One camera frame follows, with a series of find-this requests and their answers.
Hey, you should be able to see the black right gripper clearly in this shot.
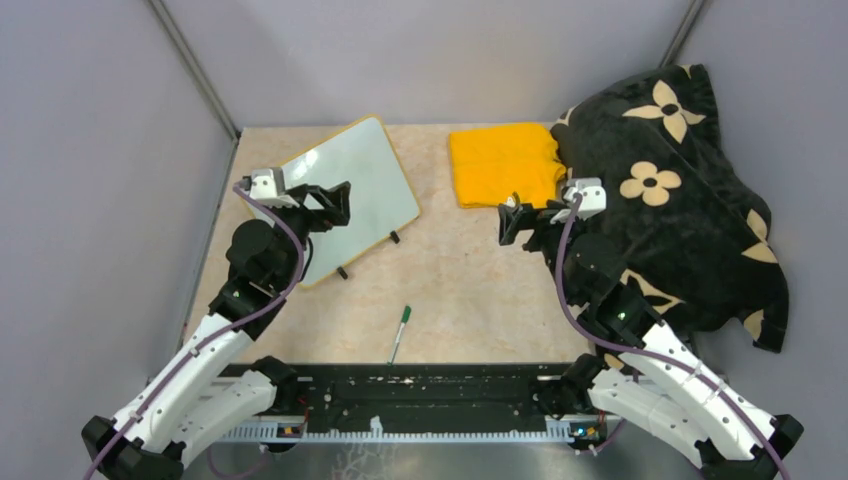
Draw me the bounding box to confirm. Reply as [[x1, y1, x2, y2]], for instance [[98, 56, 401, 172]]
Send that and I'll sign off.
[[499, 199, 588, 305]]

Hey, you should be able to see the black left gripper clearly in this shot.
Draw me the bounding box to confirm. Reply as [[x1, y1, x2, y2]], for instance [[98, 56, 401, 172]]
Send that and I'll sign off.
[[265, 180, 351, 287]]

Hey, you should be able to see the yellow-framed whiteboard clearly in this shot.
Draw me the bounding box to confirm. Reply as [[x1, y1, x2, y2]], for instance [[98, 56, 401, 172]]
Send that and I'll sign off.
[[274, 115, 421, 287]]

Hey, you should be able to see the white marker pen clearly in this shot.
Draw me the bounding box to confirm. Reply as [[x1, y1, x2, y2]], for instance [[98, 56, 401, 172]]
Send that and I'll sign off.
[[387, 319, 408, 365]]

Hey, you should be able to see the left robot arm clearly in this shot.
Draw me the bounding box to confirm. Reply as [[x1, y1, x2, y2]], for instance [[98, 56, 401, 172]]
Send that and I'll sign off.
[[81, 177, 351, 479]]

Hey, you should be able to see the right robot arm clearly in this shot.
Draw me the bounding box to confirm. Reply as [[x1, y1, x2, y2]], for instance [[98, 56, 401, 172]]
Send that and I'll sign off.
[[498, 202, 804, 479]]

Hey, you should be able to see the folded yellow cloth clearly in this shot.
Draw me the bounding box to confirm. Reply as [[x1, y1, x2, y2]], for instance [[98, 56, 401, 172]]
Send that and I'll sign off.
[[448, 122, 566, 209]]

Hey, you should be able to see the black floral blanket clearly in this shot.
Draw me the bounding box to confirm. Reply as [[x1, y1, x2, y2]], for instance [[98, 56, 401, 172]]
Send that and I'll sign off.
[[551, 64, 790, 353]]

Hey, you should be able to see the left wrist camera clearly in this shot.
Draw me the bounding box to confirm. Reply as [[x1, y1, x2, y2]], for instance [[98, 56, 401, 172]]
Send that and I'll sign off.
[[242, 167, 296, 208]]

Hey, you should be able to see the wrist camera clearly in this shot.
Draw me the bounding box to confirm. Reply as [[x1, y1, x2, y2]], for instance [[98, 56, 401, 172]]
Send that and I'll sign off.
[[550, 177, 607, 224], [242, 167, 296, 208]]

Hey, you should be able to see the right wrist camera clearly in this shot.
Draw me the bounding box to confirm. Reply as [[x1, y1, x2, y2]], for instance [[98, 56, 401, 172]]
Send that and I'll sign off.
[[550, 177, 607, 224]]

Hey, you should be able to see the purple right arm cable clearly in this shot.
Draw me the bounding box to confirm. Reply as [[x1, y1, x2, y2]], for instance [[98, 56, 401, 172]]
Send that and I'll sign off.
[[555, 193, 796, 480]]

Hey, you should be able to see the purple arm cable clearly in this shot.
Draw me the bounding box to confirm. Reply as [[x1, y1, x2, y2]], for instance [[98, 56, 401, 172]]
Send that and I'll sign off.
[[555, 193, 796, 480], [82, 182, 307, 480]]

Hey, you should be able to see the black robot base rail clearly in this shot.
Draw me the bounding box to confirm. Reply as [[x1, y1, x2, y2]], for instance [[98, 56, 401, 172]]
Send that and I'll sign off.
[[221, 363, 618, 451]]

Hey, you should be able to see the left metal corner post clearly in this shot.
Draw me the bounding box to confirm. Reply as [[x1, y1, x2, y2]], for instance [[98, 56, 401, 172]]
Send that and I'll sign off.
[[145, 0, 241, 142]]

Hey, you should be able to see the metal corner post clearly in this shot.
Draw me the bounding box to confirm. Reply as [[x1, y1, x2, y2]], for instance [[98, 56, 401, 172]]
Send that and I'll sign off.
[[658, 0, 707, 68], [145, 0, 241, 142]]

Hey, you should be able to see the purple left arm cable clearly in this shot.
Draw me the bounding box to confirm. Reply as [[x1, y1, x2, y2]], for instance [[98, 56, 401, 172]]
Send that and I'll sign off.
[[82, 182, 307, 480]]

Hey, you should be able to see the right metal corner post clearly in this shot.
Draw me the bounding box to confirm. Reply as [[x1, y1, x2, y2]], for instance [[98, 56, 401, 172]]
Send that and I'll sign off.
[[658, 0, 707, 68]]

